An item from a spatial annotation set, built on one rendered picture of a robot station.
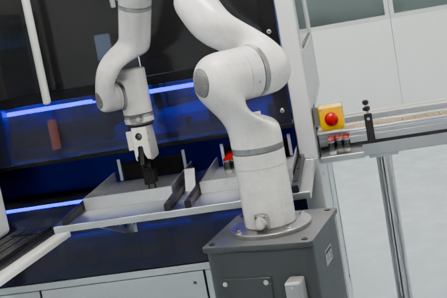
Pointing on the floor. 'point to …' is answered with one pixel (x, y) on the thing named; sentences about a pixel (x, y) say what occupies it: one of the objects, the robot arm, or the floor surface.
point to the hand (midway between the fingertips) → (150, 175)
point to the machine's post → (297, 76)
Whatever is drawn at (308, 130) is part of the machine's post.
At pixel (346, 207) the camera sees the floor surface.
